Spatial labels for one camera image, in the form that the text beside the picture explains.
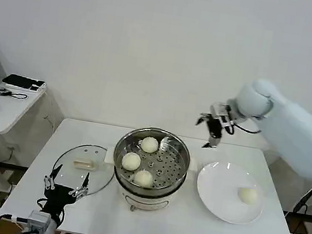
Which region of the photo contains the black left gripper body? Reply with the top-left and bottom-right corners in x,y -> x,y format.
40,182 -> 81,220

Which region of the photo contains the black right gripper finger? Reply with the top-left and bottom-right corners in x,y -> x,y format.
196,111 -> 213,128
201,134 -> 221,151

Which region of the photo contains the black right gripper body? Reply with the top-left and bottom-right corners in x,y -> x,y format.
205,115 -> 226,140

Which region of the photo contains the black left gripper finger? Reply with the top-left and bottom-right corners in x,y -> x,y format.
68,170 -> 91,202
42,161 -> 63,191

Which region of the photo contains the glass lid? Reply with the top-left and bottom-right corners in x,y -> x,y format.
49,138 -> 120,202

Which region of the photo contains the steel steamer basket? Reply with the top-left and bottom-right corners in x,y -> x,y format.
108,122 -> 195,199

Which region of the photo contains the white plate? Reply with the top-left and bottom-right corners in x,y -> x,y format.
191,158 -> 271,229

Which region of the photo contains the white steamed bun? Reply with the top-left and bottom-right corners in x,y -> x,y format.
131,168 -> 155,189
120,151 -> 143,172
236,185 -> 260,206
140,135 -> 160,155

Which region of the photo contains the white electric cooker base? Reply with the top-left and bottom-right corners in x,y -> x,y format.
96,144 -> 200,221

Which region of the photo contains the white side table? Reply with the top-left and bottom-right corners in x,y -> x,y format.
0,77 -> 49,214

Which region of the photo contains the white flat box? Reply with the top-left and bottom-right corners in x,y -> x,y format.
2,75 -> 48,95

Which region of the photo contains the black flat device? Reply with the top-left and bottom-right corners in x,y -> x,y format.
2,72 -> 46,91

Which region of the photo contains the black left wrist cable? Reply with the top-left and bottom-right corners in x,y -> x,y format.
33,196 -> 68,226

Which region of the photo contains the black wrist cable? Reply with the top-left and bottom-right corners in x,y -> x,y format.
223,116 -> 263,139
33,196 -> 68,226

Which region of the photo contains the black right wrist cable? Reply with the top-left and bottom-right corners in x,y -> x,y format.
223,116 -> 263,139

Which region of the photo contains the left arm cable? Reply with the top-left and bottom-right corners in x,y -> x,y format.
0,212 -> 30,234

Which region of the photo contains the thin black cable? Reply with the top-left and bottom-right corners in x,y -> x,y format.
0,87 -> 29,103

